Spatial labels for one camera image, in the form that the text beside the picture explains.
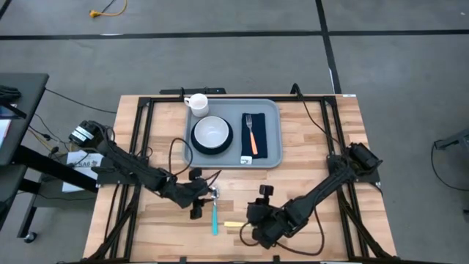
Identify grey stand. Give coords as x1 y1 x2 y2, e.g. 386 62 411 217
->
434 127 469 151

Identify black desk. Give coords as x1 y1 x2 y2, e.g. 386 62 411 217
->
0 72 100 245

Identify black floor cable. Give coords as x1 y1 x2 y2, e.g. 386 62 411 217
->
44 87 118 114
430 146 469 194

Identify black bundle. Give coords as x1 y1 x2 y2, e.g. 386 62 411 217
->
0 84 22 106

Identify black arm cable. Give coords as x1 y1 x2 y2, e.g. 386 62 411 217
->
291 83 347 150
167 137 194 177

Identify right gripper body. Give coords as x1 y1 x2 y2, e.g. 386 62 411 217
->
245 199 294 243

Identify spoon with teal handle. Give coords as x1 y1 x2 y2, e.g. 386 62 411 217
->
209 186 221 236

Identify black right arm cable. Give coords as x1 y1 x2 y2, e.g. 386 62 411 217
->
291 83 347 150

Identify yellow extension cord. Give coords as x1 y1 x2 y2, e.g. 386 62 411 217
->
89 0 128 18

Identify fork with orange handle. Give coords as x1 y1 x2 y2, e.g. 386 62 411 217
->
245 114 259 155

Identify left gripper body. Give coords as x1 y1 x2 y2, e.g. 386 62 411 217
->
166 177 212 210

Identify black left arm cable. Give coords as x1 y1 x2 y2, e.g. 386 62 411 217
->
167 137 194 177

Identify dark teal plate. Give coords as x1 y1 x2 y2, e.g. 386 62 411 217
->
190 116 235 155

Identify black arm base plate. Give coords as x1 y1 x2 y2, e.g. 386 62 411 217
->
327 153 382 184
91 157 149 186

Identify white mug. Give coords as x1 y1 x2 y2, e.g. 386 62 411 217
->
183 92 210 118

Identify black aluminium table frame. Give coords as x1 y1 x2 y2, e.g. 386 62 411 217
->
58 94 399 264

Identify white paper sheet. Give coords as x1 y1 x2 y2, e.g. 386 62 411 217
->
61 150 106 194

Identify white ceramic bowl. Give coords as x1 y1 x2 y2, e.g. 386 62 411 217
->
193 115 230 150

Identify black power strip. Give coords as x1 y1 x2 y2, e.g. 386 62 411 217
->
160 87 227 95

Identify dark navy cloth napkin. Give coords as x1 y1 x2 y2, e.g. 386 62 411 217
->
240 111 268 165

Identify grey plastic tray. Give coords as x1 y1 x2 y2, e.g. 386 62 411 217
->
182 98 284 169

